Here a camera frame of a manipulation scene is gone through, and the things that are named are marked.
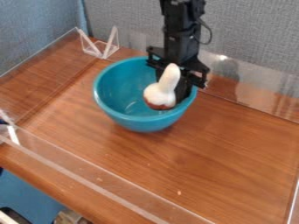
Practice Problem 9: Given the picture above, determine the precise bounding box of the blue bowl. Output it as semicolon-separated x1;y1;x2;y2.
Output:
92;56;197;132

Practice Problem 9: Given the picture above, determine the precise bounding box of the clear acrylic front barrier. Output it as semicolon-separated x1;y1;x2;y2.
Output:
0;109;213;224

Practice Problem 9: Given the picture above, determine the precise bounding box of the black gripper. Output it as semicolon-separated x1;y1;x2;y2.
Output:
146;0;210;103

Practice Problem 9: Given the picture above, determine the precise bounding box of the plush mushroom toy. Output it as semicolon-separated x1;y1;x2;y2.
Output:
144;63;181;110

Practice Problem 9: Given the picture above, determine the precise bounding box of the black cable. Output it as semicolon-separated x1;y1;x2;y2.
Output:
193;17;213;46

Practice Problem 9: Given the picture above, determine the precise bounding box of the clear acrylic back barrier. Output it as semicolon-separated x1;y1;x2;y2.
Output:
196;51;299;123

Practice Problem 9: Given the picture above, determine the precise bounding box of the clear acrylic barrier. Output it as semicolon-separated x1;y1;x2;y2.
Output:
0;109;213;224
196;51;299;123
0;27;96;88

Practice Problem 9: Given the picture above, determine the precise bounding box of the clear acrylic left barrier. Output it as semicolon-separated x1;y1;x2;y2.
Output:
0;27;96;88

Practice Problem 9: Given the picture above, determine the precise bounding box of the clear acrylic corner bracket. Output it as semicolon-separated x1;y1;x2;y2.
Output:
76;26;120;60

